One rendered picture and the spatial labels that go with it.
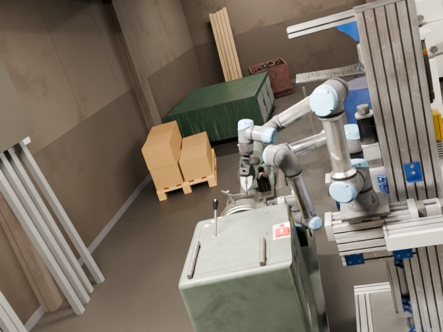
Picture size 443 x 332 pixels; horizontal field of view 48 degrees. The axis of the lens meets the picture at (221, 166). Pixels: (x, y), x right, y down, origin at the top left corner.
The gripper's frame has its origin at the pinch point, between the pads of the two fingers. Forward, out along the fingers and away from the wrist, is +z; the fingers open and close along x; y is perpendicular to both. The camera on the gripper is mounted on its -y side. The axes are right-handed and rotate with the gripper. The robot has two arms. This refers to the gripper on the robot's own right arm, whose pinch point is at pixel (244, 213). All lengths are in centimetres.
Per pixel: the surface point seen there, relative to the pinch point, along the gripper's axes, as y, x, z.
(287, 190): 43, -11, -24
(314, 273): 7, -54, -29
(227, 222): -45.1, 17.9, 0.9
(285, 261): -89, 18, -27
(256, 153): 86, 5, -6
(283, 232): -69, 19, -27
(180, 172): 328, -79, 125
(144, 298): 100, -108, 126
